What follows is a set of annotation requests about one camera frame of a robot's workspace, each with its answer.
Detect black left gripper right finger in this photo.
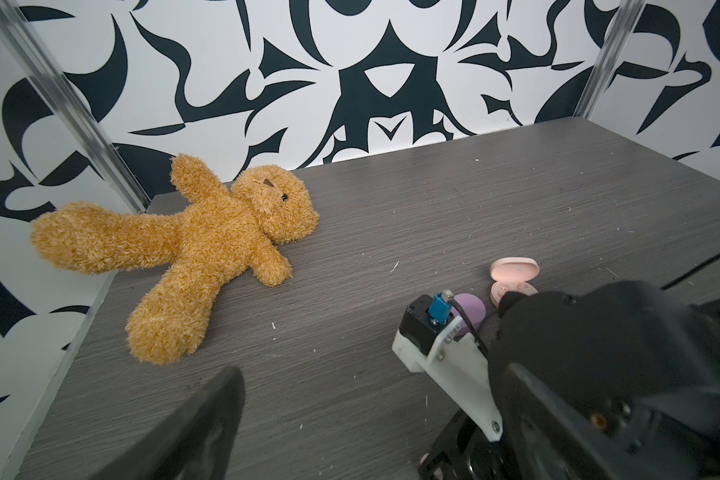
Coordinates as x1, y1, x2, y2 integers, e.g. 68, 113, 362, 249
501, 364, 660, 479

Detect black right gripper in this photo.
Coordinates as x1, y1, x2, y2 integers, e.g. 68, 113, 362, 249
418, 409, 519, 480

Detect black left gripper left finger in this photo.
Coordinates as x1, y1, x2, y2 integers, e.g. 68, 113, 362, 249
92, 365, 246, 479

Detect purple earbud charging case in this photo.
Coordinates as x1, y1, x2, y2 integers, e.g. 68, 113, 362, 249
451, 293, 487, 339

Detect pink earbud charging case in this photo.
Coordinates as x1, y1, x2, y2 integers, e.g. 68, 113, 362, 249
490, 257, 540, 307

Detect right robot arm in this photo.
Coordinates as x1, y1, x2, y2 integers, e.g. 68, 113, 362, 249
393, 258, 720, 479

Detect brown teddy bear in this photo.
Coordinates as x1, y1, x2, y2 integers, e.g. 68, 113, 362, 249
30, 154, 319, 365

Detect aluminium left corner post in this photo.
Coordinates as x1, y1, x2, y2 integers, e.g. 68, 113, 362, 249
0, 1, 150, 213

